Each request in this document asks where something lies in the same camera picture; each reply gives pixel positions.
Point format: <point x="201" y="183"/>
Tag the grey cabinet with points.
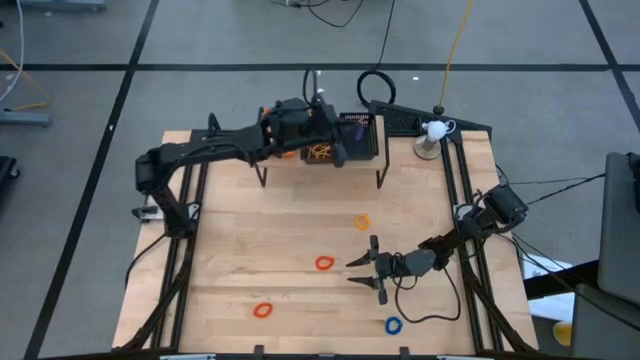
<point x="620" y="220"/>

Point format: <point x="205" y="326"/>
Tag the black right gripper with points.
<point x="387" y="265"/>

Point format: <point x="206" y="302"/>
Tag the black perforated plate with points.
<point x="400" y="117"/>

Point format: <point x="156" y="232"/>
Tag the yellow spiral wrist coil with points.
<point x="356" y="222"/>

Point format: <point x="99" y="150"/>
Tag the wooden shelf riser black legs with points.
<point x="370" y="164"/>

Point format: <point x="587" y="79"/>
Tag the blue spiral wrist coil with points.
<point x="387" y="326"/>

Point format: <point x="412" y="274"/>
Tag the silver metal bracket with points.
<point x="147" y="214"/>

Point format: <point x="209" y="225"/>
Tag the white paper sheet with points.
<point x="547" y="272"/>

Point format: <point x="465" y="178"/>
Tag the orange plastic basket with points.
<point x="290" y="155"/>

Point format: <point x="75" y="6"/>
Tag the orange spiral wrist coil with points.
<point x="255" y="311"/>
<point x="317" y="263"/>

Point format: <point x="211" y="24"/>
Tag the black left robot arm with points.
<point x="200" y="150"/>

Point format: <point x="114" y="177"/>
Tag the black edge clamp tab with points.
<point x="404" y="352"/>
<point x="258" y="350"/>

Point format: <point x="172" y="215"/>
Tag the black plastic basket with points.
<point x="303" y="160"/>
<point x="367" y="150"/>

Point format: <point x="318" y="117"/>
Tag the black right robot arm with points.
<point x="465" y="227"/>

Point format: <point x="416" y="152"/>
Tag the black table edge rail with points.
<point x="290" y="358"/>

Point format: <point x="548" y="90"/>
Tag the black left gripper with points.
<point x="292" y="122"/>

